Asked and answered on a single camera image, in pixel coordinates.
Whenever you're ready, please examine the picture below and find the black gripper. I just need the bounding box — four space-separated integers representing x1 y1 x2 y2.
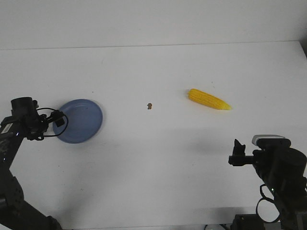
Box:
38 110 65 127
228 139 254 166

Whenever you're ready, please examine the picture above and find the blue round plate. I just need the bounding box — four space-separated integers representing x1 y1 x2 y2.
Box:
53 99 103 144

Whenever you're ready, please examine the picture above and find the yellow corn cob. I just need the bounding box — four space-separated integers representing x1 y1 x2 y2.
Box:
188 89 232 111

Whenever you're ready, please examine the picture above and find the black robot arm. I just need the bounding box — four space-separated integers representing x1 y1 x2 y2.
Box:
0 97 68 230
228 135 307 230

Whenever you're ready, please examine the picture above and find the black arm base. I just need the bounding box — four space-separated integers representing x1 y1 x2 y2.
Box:
230 214 265 230

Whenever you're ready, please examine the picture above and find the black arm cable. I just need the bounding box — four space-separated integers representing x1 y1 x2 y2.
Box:
255 183 281 224
28 107 69 141

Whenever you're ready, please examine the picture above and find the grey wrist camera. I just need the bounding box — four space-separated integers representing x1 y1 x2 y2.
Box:
252 135 285 146

